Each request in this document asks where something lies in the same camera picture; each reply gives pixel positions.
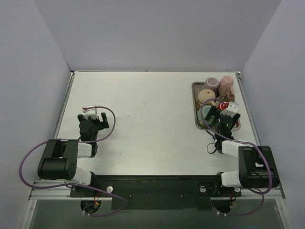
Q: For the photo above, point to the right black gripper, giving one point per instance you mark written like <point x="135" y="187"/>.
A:
<point x="213" y="114"/>

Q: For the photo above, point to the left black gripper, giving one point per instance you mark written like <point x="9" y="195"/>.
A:
<point x="99" y="123"/>

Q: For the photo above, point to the red mug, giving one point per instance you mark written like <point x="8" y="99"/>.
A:
<point x="222" y="105"/>

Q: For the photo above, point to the green speckled mug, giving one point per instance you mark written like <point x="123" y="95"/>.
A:
<point x="204" y="112"/>

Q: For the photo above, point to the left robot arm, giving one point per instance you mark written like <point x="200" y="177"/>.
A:
<point x="59" y="158"/>

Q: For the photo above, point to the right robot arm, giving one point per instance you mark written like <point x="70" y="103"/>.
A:
<point x="256" y="165"/>

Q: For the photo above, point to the beige round mug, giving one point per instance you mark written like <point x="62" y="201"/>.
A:
<point x="205" y="95"/>

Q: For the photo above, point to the pink faceted mug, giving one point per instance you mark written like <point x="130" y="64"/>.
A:
<point x="225" y="85"/>

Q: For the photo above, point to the purple mug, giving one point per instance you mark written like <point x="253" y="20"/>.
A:
<point x="211" y="83"/>

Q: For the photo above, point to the small brown cup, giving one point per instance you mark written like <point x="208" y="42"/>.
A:
<point x="230" y="97"/>

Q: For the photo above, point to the metal tray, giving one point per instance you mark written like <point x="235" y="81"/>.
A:
<point x="196" y="88"/>

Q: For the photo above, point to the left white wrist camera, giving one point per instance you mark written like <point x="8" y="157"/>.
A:
<point x="90" y="111"/>

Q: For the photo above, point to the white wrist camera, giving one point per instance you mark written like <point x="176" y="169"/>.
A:
<point x="231" y="110"/>
<point x="90" y="111"/>

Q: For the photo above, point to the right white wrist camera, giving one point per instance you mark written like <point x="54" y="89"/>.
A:
<point x="231" y="110"/>

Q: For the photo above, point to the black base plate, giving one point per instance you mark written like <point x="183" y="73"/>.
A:
<point x="160" y="192"/>

